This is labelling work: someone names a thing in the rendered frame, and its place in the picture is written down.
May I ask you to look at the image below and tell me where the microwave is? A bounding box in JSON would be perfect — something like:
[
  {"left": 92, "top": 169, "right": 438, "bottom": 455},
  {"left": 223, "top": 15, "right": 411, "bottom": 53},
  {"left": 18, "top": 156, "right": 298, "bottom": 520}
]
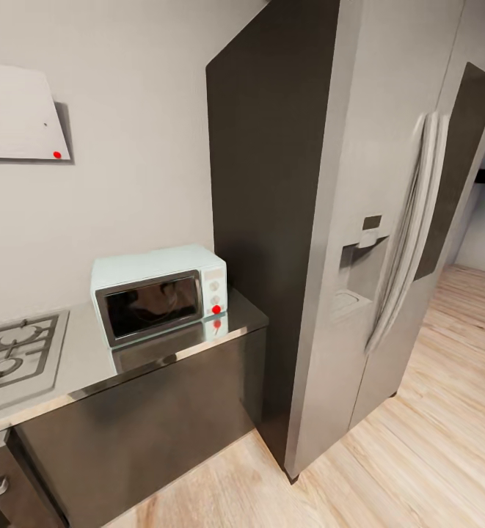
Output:
[{"left": 90, "top": 243, "right": 228, "bottom": 348}]

